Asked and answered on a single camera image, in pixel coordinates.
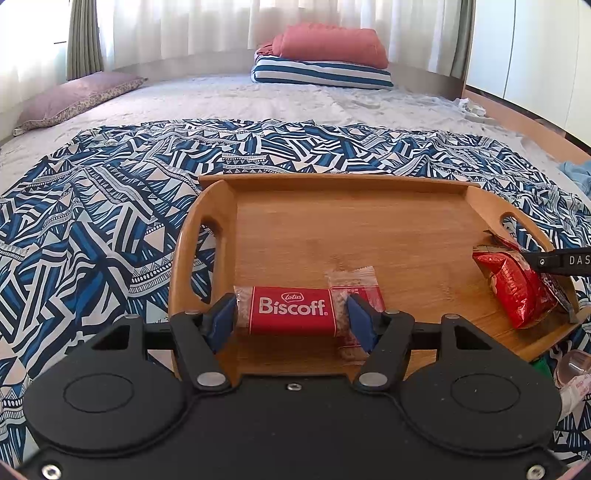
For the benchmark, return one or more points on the long red black-ended packet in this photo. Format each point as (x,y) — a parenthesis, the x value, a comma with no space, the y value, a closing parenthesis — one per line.
(508,242)

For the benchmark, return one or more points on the pink clear wafer packet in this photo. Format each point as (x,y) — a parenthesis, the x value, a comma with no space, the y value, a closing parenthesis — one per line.
(362,286)

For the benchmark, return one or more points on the wooden bed frame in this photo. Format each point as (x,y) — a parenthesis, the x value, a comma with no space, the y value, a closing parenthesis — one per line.
(517,110)

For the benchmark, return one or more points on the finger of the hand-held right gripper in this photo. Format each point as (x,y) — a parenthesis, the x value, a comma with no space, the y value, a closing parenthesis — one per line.
(538,262)

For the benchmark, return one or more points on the white sheer curtain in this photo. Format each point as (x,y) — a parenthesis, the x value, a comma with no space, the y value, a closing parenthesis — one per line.
(231,27)

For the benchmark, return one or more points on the purple pillow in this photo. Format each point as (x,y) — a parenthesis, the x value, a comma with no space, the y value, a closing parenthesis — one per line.
(74,101)

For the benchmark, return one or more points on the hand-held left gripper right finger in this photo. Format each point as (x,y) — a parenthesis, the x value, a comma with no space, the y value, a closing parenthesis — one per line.
(362,325)

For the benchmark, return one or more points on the blue white striped pillow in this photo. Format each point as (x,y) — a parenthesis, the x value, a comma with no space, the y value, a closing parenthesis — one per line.
(323,74)

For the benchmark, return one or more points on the red biscuit packet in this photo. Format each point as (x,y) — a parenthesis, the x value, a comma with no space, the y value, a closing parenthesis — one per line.
(291,309)

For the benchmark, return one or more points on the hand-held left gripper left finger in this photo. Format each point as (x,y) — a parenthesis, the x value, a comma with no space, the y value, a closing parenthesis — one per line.
(219,323)

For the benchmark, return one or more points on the light grey bed sheet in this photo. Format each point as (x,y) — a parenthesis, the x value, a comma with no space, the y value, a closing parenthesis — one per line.
(231,101)

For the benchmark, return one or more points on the salmon folded blanket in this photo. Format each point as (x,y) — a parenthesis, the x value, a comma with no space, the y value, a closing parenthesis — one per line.
(328,44)

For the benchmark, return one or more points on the light blue cloth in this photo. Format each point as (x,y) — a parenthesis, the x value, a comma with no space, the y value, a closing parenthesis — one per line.
(579,175)

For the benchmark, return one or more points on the blue white patterned blanket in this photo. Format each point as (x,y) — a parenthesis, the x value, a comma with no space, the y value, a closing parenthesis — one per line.
(92,207)

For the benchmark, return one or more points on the green snack packet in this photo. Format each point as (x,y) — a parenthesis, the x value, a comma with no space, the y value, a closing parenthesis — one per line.
(541,369)

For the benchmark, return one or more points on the grey-green curtain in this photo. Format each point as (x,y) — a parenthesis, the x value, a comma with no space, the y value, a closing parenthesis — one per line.
(85,37)

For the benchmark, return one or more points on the white crumpled cloth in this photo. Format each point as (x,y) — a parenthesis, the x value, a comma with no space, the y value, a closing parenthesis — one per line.
(471,107)

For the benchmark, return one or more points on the white wardrobe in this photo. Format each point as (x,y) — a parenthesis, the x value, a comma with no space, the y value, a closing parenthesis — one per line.
(531,55)

